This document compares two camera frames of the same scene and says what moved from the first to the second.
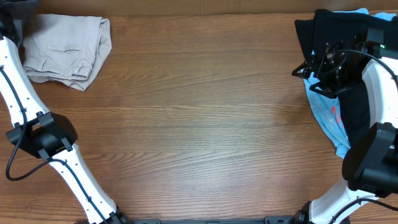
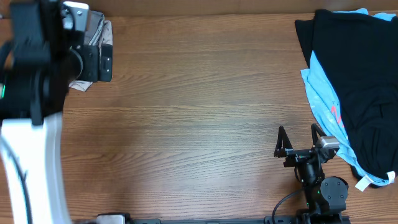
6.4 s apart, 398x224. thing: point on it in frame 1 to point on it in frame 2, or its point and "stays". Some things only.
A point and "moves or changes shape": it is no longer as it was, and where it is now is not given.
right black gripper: [330, 90] to [284, 149]
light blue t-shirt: [328, 107] stays
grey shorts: [12, 14] moves or changes shape
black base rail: [273, 219] stays
